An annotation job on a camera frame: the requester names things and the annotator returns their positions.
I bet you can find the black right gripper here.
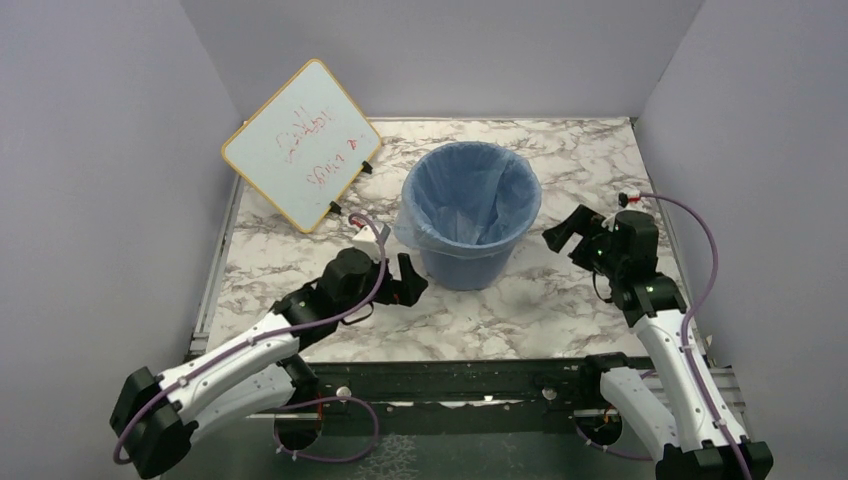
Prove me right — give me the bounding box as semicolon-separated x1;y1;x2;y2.
543;203;625;280

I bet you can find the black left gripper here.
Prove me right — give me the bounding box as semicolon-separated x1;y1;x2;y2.
337;250;427;318

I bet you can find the blue plastic trash bin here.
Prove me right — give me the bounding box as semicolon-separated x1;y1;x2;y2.
420;243;516;291

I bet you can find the light blue trash bag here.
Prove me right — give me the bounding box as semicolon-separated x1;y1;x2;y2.
394;141;542;259

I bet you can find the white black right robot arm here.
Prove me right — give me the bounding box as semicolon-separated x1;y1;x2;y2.
543;205;774;479

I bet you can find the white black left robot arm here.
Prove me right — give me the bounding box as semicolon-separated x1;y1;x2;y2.
109;247;428;479

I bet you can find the yellow-framed whiteboard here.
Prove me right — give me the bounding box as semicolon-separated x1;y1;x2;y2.
221;59;382;233

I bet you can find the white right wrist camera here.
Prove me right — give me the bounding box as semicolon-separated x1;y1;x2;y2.
601;189;642;231

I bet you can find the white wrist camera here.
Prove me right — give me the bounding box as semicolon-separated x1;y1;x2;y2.
351;222;391;262
601;189;642;231

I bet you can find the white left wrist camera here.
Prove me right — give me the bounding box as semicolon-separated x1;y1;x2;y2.
351;222;391;262

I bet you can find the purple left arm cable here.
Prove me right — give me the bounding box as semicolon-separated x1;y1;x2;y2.
112;213;389;466

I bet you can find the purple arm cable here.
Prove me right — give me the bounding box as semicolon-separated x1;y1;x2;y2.
574;192;757;480
112;213;389;466

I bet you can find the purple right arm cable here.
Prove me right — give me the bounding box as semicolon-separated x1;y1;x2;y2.
574;192;757;480

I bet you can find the black metal mounting rail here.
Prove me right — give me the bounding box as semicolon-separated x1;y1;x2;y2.
263;358;623;445

